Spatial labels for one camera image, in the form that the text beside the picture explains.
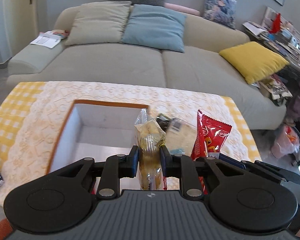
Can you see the yellow waffle snack packet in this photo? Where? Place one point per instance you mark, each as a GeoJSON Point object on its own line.
{"type": "Point", "coordinates": [149, 137]}

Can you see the pink plastic bag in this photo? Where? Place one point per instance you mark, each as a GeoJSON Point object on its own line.
{"type": "Point", "coordinates": [286, 142]}

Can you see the white lace tablecloth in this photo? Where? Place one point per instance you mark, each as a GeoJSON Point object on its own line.
{"type": "Point", "coordinates": [47, 125]}

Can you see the orange cardboard box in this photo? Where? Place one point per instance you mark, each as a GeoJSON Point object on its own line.
{"type": "Point", "coordinates": [96, 129]}

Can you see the red snack packet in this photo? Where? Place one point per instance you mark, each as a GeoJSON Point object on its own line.
{"type": "Point", "coordinates": [211, 136]}

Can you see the wooden door with cross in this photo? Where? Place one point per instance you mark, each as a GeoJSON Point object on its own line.
{"type": "Point", "coordinates": [20, 23]}

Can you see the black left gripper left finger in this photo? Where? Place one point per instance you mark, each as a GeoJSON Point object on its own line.
{"type": "Point", "coordinates": [112, 170]}

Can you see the pink cushion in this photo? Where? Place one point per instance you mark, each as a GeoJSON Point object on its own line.
{"type": "Point", "coordinates": [182, 9]}

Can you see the cluttered side shelf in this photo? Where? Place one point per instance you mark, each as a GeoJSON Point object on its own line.
{"type": "Point", "coordinates": [286, 42]}

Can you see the white booklet on armrest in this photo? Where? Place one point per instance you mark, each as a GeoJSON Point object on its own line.
{"type": "Point", "coordinates": [50, 39]}

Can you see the yellow checked tablecloth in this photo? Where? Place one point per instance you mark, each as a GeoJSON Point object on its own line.
{"type": "Point", "coordinates": [32, 115]}

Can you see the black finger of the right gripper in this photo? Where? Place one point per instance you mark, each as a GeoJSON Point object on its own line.
{"type": "Point", "coordinates": [267, 171]}

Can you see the sliced bread bag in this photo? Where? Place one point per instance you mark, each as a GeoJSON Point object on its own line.
{"type": "Point", "coordinates": [180, 135]}

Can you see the blue patterned cushion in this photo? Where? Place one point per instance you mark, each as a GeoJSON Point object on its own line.
{"type": "Point", "coordinates": [221, 11]}

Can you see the beige cushion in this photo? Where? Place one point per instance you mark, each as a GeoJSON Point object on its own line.
{"type": "Point", "coordinates": [99, 22]}

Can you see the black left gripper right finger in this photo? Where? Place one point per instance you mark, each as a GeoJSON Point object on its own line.
{"type": "Point", "coordinates": [186, 170]}

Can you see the beige fabric sofa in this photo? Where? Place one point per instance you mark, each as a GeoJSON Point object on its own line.
{"type": "Point", "coordinates": [200, 68]}

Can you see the yellow cushion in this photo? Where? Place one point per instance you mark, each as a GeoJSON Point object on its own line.
{"type": "Point", "coordinates": [254, 61]}

